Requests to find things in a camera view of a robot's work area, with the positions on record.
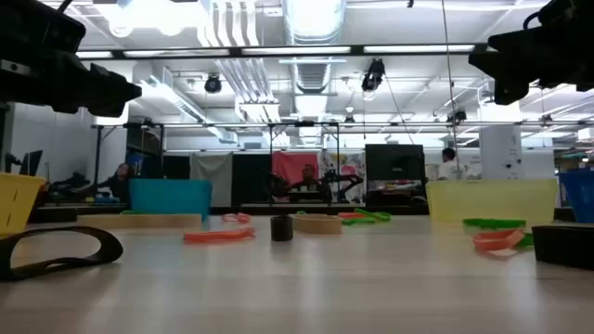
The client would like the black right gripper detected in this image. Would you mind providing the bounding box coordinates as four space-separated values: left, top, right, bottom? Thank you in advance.
468 18 594 107

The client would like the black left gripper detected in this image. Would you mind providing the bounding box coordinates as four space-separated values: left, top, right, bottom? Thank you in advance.
0 45 143 119

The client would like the wide black rubber band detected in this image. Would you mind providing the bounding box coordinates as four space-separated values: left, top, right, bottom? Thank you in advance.
0 225 124 282

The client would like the black tray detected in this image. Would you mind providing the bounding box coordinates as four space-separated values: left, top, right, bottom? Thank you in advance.
531 224 594 271

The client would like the small black cylinder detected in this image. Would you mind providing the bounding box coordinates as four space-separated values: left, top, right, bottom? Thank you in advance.
270 215 294 243

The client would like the white pillar cabinet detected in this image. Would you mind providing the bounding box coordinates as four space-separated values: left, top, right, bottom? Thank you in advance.
479 124 523 181

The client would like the person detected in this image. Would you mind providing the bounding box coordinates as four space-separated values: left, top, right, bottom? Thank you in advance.
437 147 467 181
288 163 333 204
95 161 132 204

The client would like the small dark monitor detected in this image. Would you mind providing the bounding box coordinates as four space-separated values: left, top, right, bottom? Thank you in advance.
4 148 45 178

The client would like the teal plastic basket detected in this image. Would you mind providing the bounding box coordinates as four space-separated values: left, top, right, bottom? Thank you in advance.
128 178 213 222

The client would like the translucent yellow basket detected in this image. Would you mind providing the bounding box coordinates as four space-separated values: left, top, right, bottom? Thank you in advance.
425 178 560 228

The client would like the grey cloth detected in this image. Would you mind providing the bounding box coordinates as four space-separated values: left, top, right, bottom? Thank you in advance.
188 152 234 208

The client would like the blue plastic basket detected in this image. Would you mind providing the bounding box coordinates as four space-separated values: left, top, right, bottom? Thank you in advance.
558 169 594 225

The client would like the black monitor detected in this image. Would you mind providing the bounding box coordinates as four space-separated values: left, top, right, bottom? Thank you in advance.
365 143 426 183

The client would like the yellow slotted basket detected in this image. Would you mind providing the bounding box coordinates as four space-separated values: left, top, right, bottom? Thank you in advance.
0 172 48 238

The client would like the floral cloth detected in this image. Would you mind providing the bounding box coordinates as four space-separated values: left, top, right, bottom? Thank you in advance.
318 151 367 203

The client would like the red cloth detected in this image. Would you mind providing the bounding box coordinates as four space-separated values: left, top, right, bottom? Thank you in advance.
271 150 320 203

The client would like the black background rig frame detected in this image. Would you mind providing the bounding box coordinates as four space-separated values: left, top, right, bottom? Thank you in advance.
91 121 341 208

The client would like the thin hanging cable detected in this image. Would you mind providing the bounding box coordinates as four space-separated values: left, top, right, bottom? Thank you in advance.
440 0 461 180

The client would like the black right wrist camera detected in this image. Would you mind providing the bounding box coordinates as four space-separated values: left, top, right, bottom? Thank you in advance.
523 0 594 30

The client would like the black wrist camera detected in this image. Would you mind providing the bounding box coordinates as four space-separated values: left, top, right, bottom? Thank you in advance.
0 0 87 59
523 0 594 30

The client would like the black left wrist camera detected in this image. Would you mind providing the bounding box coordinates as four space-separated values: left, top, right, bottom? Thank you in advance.
0 0 87 59

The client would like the black hanging camera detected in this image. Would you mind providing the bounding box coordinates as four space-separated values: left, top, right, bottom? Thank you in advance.
203 73 224 96

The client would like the black overhead camera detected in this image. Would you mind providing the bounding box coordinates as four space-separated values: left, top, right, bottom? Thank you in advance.
360 58 387 93

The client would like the black overhead frame beam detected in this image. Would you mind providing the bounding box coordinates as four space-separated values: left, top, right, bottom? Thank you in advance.
76 43 488 60

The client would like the black table frame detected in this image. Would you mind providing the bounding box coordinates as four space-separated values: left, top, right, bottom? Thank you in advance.
27 203 576 224

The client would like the silver ventilation duct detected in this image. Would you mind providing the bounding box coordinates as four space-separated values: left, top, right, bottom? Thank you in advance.
281 0 347 122

